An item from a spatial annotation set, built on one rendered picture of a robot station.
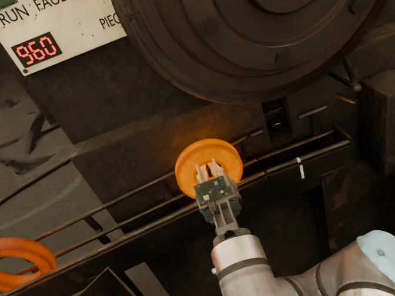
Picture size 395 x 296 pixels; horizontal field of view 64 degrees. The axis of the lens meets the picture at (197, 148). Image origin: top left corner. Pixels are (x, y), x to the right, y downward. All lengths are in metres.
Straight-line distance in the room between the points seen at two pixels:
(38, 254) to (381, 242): 0.71
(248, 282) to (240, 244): 0.06
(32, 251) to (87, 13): 0.54
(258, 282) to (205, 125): 0.36
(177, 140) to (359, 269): 0.44
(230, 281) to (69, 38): 0.53
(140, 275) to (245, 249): 1.10
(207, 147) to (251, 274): 0.27
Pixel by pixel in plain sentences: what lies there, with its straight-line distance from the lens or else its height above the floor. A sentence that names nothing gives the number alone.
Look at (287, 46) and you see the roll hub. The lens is 0.50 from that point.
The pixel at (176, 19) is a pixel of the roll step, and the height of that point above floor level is 1.09.
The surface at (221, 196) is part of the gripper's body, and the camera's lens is 0.58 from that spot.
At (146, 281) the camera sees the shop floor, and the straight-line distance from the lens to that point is 1.57.
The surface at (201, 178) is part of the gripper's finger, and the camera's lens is 0.65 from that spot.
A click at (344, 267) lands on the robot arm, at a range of 0.51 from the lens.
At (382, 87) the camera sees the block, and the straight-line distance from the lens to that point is 0.78.
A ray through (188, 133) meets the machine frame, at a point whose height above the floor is 0.82.
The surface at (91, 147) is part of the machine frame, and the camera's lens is 0.75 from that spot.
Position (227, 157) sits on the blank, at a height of 0.77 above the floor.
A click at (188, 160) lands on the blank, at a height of 0.80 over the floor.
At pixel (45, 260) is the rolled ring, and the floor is 0.68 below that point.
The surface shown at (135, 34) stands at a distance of 0.53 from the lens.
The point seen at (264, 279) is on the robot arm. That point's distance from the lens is 0.53.
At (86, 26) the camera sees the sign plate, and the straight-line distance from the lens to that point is 0.67.
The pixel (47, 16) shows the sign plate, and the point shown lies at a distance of 0.68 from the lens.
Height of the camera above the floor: 1.20
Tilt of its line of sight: 34 degrees down
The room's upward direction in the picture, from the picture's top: 22 degrees counter-clockwise
